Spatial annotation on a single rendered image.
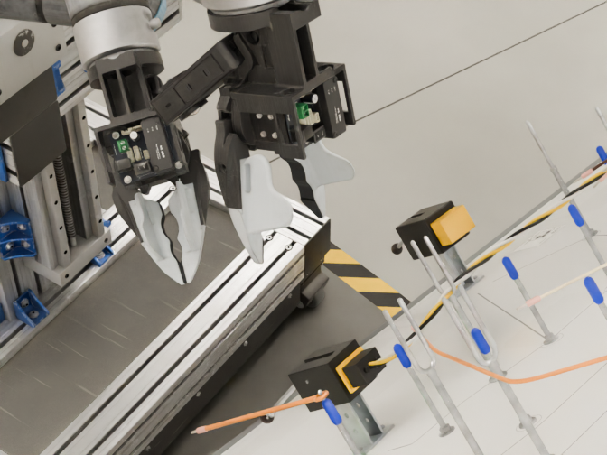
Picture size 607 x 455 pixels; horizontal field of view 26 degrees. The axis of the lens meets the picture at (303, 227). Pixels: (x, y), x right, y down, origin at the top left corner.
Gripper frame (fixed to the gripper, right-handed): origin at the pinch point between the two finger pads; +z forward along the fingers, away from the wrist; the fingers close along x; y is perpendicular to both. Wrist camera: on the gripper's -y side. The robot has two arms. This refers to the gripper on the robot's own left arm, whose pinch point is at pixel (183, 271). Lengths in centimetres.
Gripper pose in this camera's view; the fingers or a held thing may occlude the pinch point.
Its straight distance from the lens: 123.3
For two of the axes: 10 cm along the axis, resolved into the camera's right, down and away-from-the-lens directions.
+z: 2.7, 9.6, -1.1
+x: 9.6, -2.8, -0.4
